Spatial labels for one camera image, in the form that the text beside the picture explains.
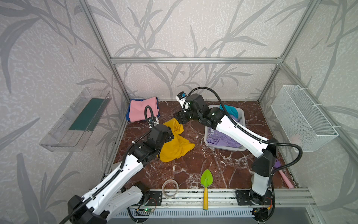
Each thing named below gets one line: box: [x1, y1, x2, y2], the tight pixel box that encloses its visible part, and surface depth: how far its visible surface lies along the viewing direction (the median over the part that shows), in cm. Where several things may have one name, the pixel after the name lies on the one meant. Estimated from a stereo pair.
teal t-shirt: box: [219, 104, 240, 119], surface depth 104 cm
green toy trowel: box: [200, 168, 214, 211], surface depth 79 cm
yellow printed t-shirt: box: [156, 118, 196, 163], surface depth 86 cm
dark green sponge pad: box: [68, 98, 106, 132], surface depth 68 cm
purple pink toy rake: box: [273, 158, 295, 189], surface depth 80 cm
